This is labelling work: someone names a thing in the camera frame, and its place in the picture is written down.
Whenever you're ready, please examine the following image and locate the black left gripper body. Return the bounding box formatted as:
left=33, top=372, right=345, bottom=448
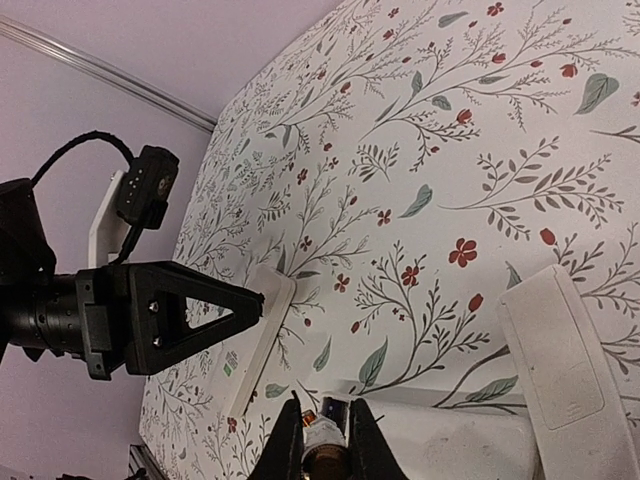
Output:
left=75, top=264, right=134, bottom=381

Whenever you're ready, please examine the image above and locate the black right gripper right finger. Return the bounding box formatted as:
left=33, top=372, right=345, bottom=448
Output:
left=348, top=398, right=408, bottom=480

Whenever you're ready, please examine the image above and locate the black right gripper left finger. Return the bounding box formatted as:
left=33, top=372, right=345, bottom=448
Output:
left=252, top=391, right=304, bottom=480

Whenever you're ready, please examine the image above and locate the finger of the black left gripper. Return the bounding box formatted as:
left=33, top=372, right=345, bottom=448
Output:
left=125, top=261, right=264, bottom=375

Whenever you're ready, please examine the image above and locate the clear plastic screwdriver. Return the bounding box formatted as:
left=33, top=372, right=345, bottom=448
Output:
left=302, top=416, right=351, bottom=480

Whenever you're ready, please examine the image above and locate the white remote with logo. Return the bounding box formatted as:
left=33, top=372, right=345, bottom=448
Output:
left=225, top=265, right=296, bottom=419

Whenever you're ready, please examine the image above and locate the white remote control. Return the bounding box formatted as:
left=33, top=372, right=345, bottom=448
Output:
left=339, top=399, right=541, bottom=479

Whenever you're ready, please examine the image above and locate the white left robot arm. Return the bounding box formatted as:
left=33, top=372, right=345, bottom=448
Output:
left=1, top=131, right=265, bottom=380

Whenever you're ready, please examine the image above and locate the white remote with QR label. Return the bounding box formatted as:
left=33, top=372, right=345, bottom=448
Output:
left=496, top=265, right=639, bottom=479

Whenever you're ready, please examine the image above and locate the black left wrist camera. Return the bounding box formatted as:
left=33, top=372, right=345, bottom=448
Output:
left=116, top=145, right=179, bottom=230

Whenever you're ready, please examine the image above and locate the aluminium front rail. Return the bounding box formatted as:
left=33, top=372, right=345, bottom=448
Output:
left=127, top=445, right=168, bottom=480

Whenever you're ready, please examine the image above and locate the aluminium back left frame post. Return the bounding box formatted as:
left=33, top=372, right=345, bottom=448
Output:
left=1, top=15, right=217, bottom=133

